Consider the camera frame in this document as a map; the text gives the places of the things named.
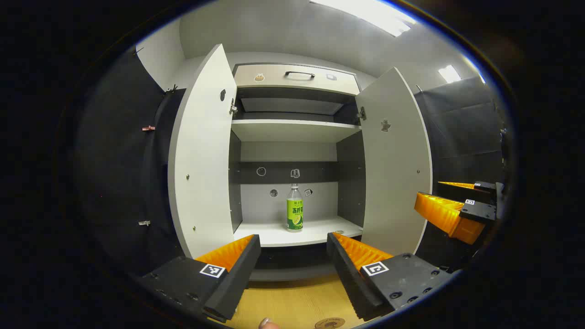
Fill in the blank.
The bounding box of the green label clear bottle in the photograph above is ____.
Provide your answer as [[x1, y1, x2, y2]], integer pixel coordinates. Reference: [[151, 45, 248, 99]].
[[286, 184, 304, 233]]

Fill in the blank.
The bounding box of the black backdrop cloth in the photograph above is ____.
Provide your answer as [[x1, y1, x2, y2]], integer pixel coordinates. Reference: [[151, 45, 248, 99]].
[[75, 48, 508, 275]]

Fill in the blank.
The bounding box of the white cabinet shelf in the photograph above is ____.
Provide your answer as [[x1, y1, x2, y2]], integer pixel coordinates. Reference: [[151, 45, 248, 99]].
[[231, 120, 362, 142]]

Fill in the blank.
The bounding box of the white cabinet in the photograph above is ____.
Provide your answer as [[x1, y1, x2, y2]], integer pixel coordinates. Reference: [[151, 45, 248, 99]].
[[228, 62, 366, 281]]

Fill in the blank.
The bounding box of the small ceiling light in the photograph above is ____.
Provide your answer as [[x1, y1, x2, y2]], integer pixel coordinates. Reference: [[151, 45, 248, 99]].
[[438, 65, 462, 84]]

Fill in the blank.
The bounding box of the long ceiling light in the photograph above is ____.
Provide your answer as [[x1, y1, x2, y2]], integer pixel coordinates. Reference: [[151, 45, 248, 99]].
[[310, 0, 417, 37]]

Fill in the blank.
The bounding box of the white cabinet door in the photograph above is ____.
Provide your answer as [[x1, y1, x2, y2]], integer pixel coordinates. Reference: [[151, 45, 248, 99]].
[[168, 43, 238, 259], [355, 67, 433, 256]]

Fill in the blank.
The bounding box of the beige cabinet drawer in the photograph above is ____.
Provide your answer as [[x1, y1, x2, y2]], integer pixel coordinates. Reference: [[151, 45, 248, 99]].
[[233, 63, 361, 96]]

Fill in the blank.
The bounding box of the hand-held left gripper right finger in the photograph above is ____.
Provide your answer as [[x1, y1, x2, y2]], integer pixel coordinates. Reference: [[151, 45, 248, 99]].
[[326, 232, 457, 321]]

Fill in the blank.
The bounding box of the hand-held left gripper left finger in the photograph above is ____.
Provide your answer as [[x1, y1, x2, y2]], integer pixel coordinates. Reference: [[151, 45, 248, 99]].
[[137, 234, 262, 323]]

